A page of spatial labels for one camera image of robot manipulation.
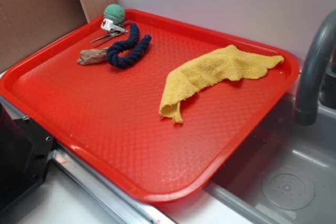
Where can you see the red plastic tray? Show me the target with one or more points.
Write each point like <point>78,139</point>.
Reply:
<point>110,117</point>

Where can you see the yellow knitted cloth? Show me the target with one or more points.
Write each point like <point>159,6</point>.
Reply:
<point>227,63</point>

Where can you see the small driftwood piece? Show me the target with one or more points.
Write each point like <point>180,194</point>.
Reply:
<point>92,56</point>

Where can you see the green rubber ball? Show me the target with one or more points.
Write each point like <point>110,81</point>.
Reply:
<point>114,12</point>

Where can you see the grey plastic sink basin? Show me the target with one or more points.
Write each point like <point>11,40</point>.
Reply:
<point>283,172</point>

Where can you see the grey sink faucet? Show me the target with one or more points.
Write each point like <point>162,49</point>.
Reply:
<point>317,80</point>

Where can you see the brown cardboard panel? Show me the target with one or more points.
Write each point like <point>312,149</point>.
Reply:
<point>29,25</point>

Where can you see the dark blue rope toy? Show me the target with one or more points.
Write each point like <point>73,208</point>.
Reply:
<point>124,54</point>

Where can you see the silver metal rail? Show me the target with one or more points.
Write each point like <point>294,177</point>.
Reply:
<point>74,193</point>

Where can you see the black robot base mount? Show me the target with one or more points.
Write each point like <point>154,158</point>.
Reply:
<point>26,150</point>

